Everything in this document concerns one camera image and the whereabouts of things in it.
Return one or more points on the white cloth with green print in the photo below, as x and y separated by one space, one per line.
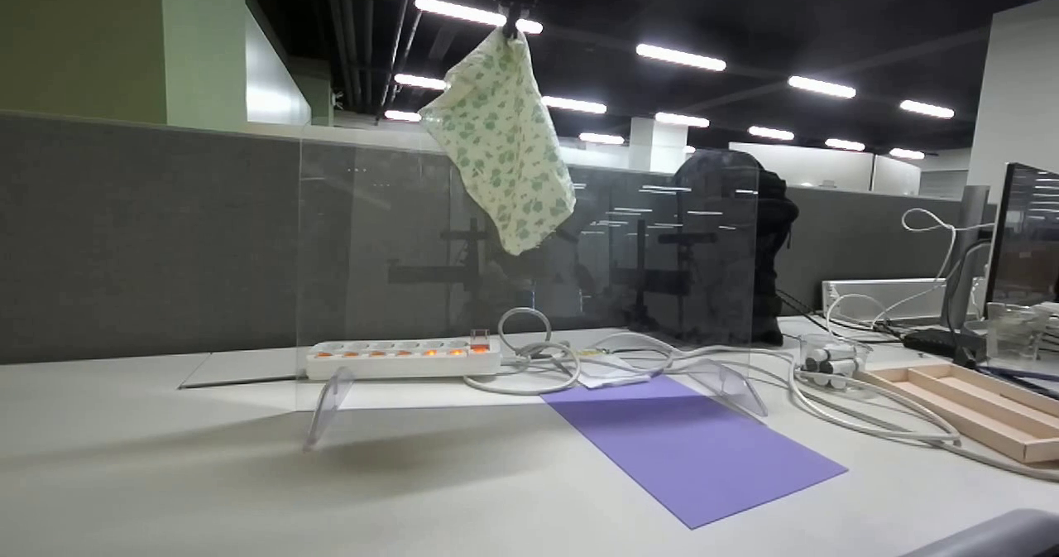
505 143

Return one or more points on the grey rounded object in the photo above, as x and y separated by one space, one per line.
1001 536

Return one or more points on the ceiling light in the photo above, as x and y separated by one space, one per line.
927 109
463 12
821 87
680 57

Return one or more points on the clear acrylic screen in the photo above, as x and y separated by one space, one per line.
389 234

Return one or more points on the black backpack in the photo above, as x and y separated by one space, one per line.
773 234

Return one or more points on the white power strip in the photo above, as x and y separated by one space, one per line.
397 360

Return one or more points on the white paper slip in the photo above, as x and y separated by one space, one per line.
602 372

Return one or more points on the grey desk partition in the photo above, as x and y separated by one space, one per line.
141 242

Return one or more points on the white long box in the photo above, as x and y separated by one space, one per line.
877 296

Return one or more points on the clear cup with batteries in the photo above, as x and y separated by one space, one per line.
831 362

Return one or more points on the purple paper sheet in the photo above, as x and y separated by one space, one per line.
695 449

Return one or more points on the grey monitor stand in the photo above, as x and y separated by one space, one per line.
970 242

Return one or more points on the black flat device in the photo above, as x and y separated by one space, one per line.
939 342

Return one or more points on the black monitor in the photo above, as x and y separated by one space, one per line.
1026 238

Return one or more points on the clear plastic container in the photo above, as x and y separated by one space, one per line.
1005 333

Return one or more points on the wooden tray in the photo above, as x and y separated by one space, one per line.
984 412

